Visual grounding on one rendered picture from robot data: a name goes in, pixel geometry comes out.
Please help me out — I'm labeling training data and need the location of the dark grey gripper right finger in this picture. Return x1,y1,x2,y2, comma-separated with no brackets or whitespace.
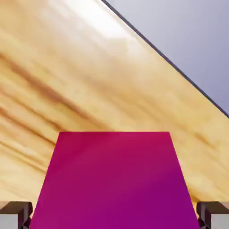
196,201,229,229

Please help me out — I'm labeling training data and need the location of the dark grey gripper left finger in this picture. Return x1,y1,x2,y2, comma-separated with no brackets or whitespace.
0,201,34,229

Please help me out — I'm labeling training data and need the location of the small magenta cube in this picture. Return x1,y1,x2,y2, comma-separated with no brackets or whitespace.
28,131,201,229

